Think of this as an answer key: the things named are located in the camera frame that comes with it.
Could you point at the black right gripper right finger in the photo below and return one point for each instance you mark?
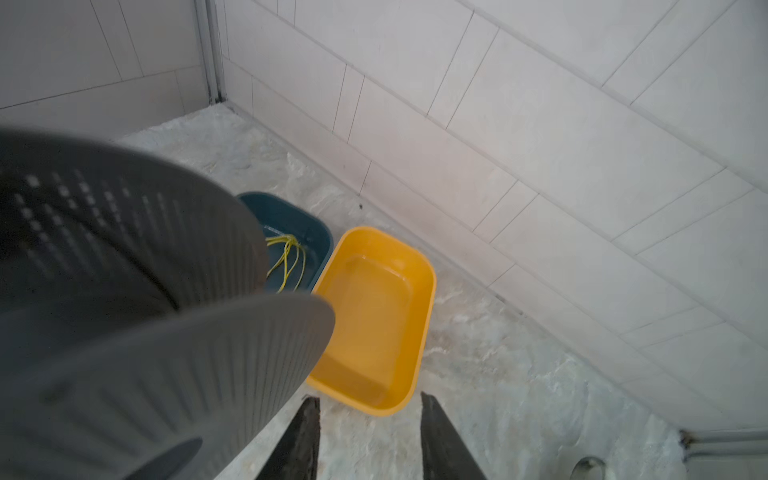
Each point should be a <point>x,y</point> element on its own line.
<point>444,454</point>

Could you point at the striped ceramic mug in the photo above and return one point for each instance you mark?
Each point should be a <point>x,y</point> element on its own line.
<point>589,468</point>

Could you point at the teal plastic bin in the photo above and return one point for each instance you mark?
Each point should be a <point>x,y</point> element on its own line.
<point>299,245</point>

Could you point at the aluminium corner profile right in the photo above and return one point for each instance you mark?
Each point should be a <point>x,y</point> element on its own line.
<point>723,443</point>

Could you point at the aluminium corner profile left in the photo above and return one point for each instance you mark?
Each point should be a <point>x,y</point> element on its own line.
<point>209,37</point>

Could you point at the aluminium corner profile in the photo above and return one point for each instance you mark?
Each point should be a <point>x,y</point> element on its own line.
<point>209,37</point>
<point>723,443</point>

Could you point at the yellow plastic bin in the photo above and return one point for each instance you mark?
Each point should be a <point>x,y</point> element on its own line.
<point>382,292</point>

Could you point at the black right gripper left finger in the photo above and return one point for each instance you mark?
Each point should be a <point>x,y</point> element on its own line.
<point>296,455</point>

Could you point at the grey perforated cable spool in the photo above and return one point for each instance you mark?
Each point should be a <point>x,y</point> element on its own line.
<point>138,340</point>

